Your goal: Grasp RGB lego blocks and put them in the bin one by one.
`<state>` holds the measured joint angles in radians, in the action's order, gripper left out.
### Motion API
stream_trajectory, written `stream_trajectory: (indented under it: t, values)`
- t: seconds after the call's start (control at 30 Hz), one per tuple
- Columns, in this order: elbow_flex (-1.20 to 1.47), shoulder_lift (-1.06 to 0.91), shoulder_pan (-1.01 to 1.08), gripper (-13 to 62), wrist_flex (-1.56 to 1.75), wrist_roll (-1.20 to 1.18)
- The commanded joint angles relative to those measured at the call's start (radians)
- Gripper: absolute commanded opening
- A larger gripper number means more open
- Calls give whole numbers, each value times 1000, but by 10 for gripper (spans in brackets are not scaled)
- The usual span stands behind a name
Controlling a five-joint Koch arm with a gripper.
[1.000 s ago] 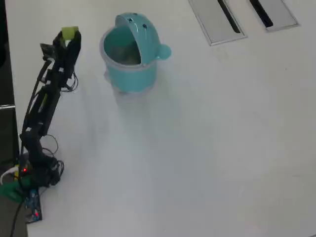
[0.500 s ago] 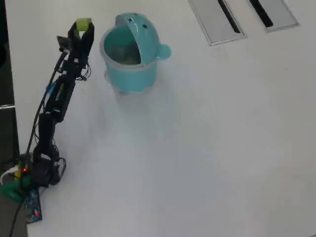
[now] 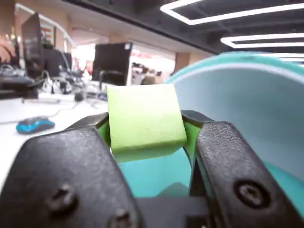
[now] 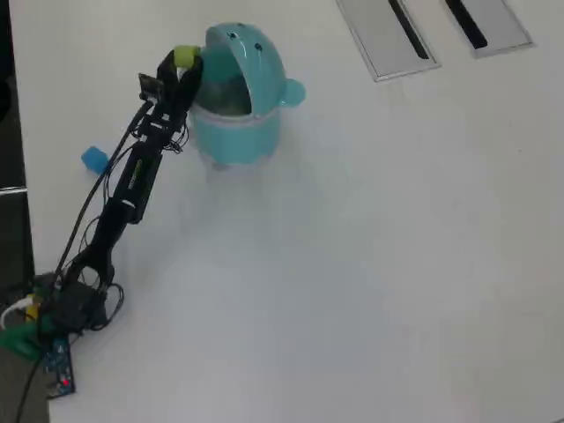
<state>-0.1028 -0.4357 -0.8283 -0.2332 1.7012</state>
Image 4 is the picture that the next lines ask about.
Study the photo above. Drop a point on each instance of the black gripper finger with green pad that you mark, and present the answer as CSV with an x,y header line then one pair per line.
x,y
166,66
193,81

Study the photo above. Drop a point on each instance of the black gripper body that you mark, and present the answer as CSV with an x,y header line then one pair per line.
x,y
167,112

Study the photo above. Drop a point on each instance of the green lego block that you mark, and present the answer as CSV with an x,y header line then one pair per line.
x,y
187,56

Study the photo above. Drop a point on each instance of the blue lego block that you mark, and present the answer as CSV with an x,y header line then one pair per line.
x,y
93,159

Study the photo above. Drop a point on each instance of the teal whale-shaped bin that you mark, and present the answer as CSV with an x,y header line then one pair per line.
x,y
247,128

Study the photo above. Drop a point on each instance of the yellow plug connector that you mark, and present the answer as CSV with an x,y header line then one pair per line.
x,y
31,309

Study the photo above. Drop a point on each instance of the green table clamp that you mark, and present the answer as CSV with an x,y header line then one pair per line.
x,y
17,341

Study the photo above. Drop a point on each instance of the blue controller circuit board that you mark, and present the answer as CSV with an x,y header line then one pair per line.
x,y
59,365

